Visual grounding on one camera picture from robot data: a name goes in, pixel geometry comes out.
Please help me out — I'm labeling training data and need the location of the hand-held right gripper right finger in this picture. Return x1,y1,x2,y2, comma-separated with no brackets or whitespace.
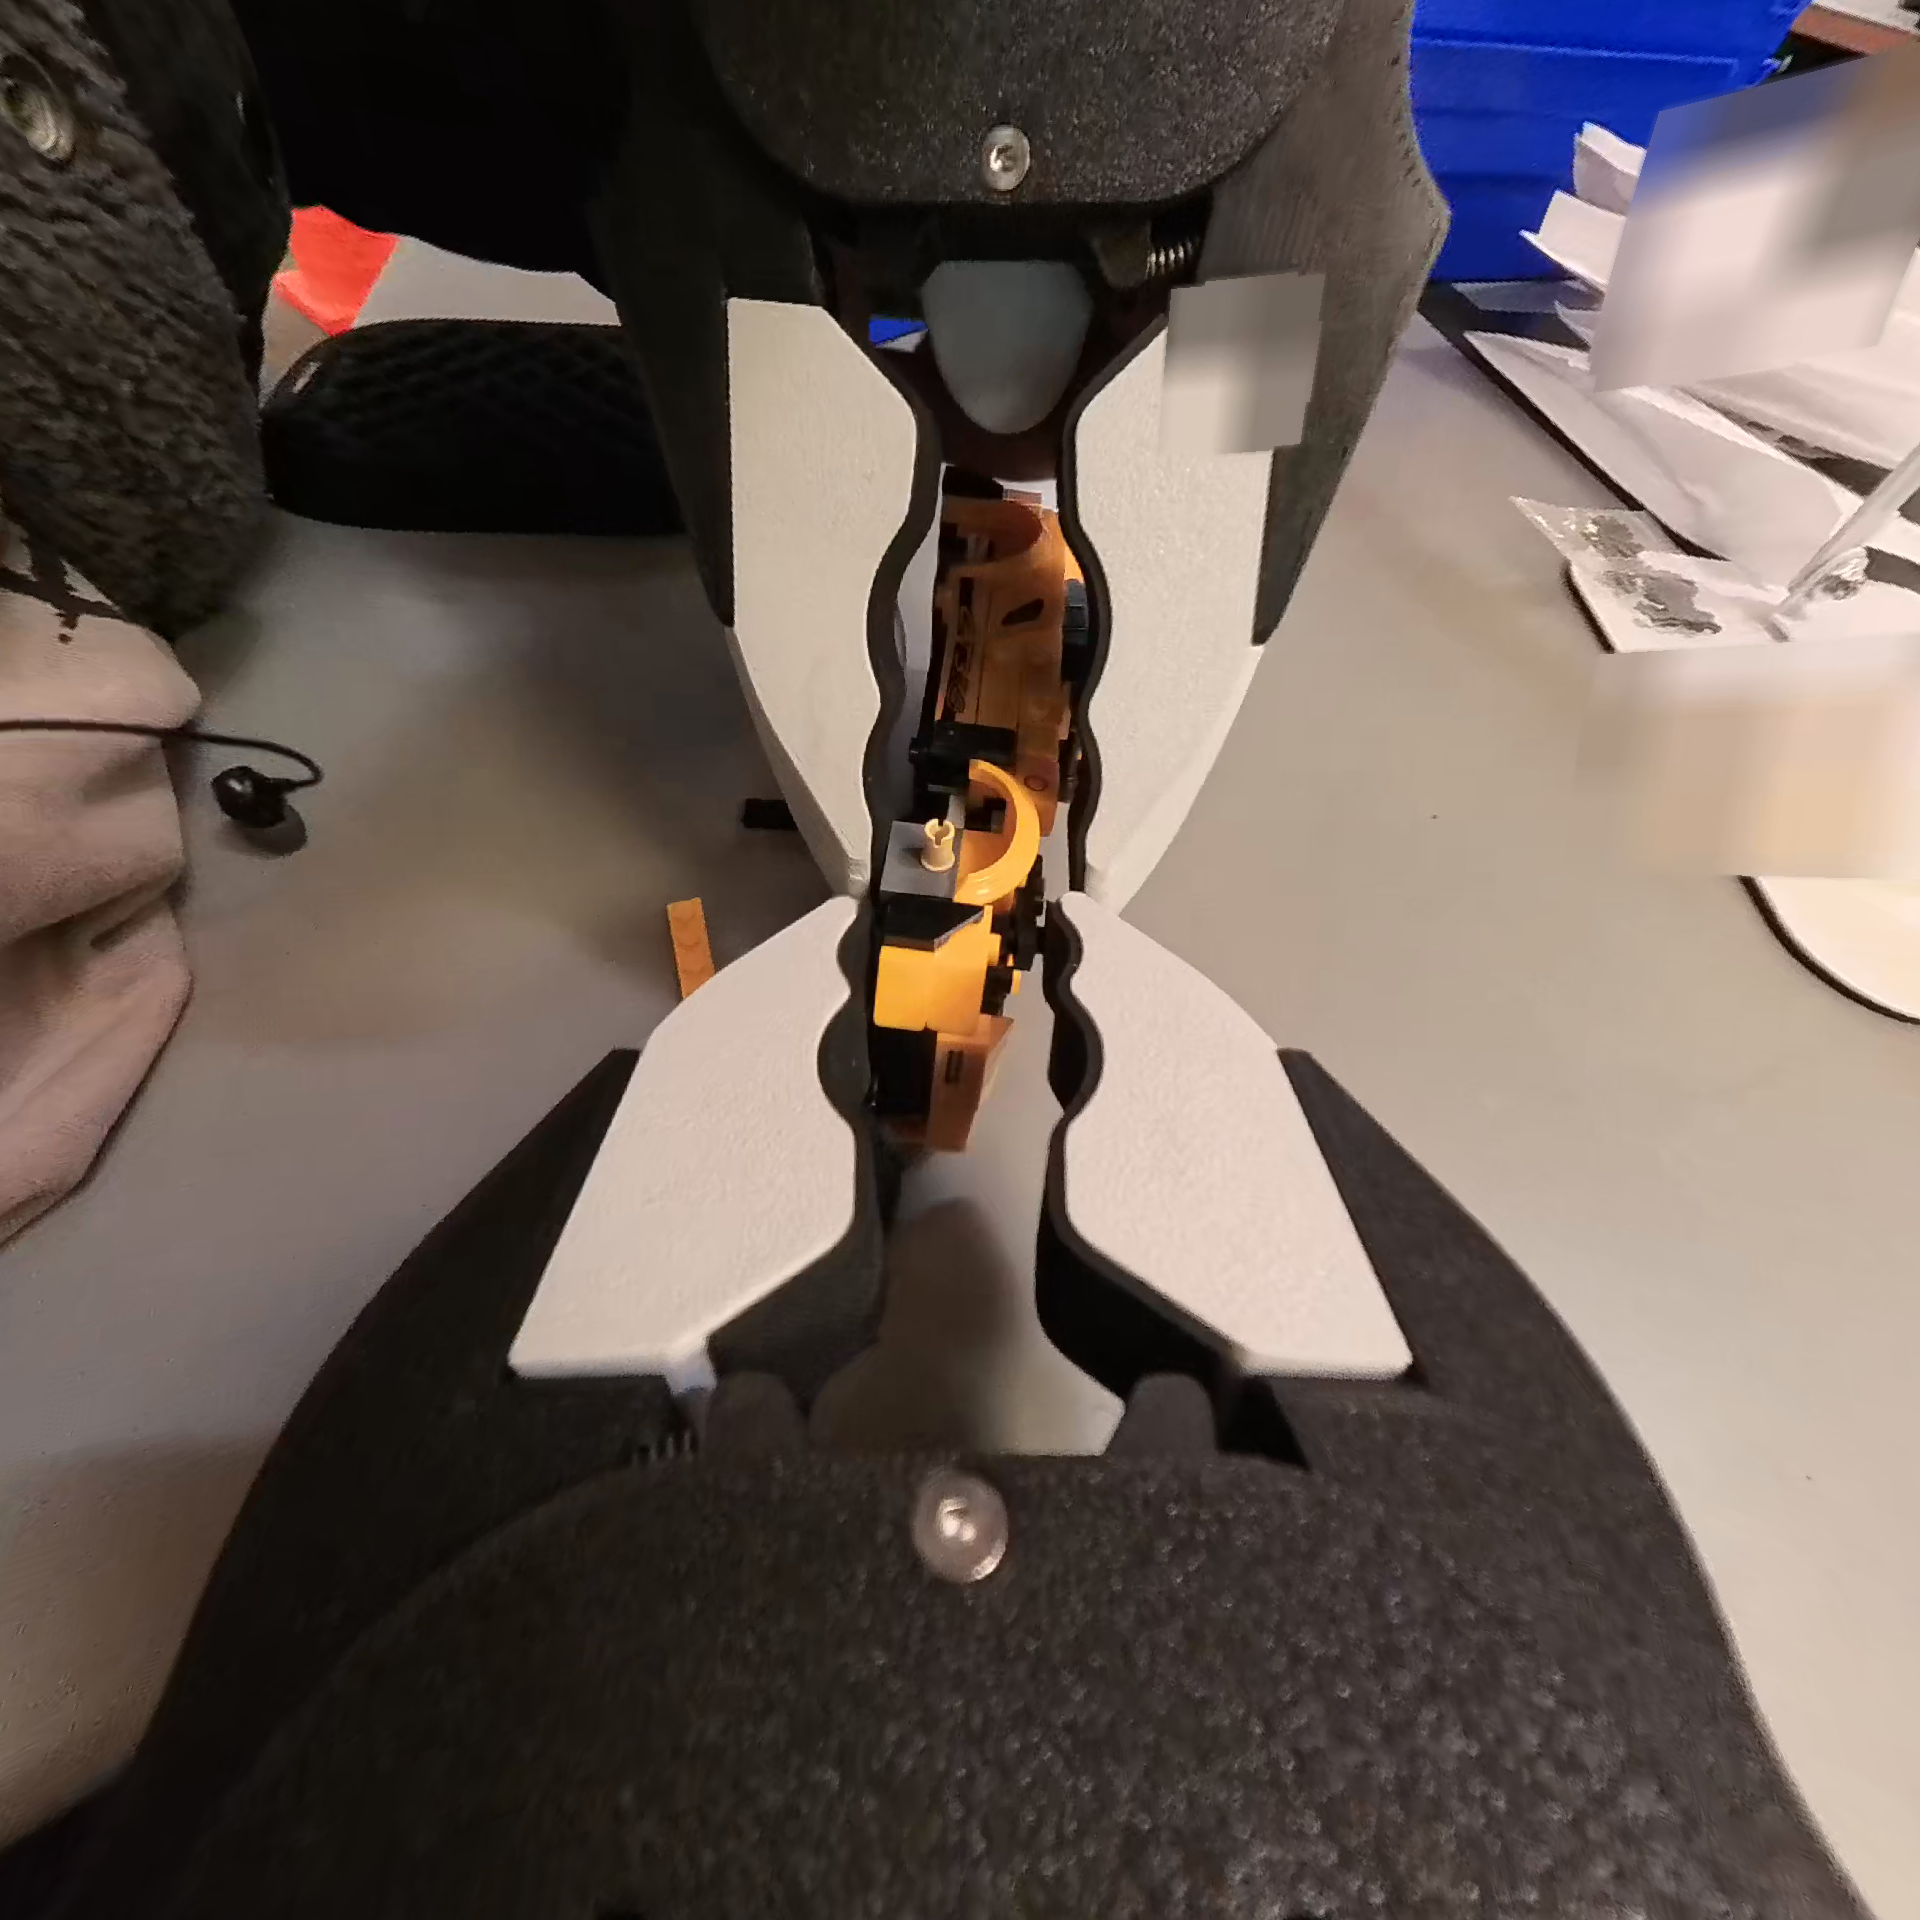
1034,892,1420,1391

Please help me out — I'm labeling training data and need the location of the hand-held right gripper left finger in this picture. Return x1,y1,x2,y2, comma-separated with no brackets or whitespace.
503,892,894,1435

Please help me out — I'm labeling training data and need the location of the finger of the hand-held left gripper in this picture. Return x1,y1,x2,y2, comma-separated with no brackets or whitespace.
723,291,953,906
1057,315,1281,917

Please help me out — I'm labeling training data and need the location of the orange lego car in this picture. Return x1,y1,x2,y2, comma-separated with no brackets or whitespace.
867,469,1090,1156

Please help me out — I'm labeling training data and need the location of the black mesh fabric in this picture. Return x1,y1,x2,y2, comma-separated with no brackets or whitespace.
263,315,683,535

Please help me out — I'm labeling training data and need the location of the clear bag of grey parts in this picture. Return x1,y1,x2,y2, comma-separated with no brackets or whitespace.
1516,492,1725,654

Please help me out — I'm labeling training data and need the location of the person's black clothing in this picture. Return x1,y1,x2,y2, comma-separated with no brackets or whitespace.
243,0,634,288

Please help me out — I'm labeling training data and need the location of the blue plastic bin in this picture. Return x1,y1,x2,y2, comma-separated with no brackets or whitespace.
1411,0,1814,288

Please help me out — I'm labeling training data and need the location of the red fabric piece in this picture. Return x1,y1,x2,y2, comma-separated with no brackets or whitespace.
274,207,397,333

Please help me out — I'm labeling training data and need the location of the white paper bag pile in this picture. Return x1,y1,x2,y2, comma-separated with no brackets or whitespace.
1461,120,1920,557

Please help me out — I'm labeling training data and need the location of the black wired earbud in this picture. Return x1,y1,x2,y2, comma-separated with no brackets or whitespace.
0,718,323,840

